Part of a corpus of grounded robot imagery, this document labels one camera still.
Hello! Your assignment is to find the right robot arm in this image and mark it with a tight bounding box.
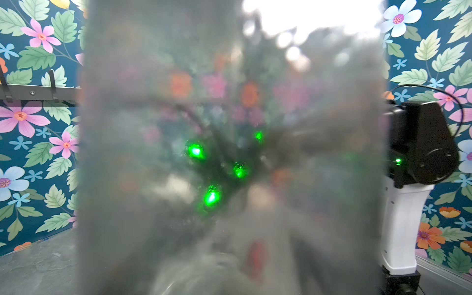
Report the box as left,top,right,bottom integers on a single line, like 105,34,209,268
380,100,459,295

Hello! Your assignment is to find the black hook rail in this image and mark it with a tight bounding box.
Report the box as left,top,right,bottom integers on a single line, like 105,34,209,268
1,70,82,104

